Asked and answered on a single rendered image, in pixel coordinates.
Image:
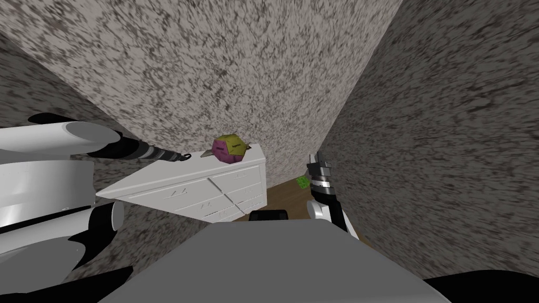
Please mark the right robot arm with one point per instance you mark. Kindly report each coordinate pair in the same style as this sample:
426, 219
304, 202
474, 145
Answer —
332, 206

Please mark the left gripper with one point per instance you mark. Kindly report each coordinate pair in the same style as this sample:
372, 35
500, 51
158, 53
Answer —
176, 157

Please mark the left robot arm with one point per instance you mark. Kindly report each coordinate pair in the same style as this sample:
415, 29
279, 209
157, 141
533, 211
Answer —
42, 176

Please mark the small green block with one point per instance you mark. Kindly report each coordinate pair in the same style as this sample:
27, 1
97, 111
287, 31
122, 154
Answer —
303, 182

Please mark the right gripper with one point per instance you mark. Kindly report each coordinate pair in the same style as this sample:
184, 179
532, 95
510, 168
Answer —
320, 170

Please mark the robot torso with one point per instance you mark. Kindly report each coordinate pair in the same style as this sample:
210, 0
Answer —
273, 261

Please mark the white chest of drawers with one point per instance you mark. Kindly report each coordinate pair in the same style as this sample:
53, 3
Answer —
177, 185

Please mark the pink and yellow faceted ball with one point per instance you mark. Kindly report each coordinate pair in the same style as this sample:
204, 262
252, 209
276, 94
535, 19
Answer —
228, 149

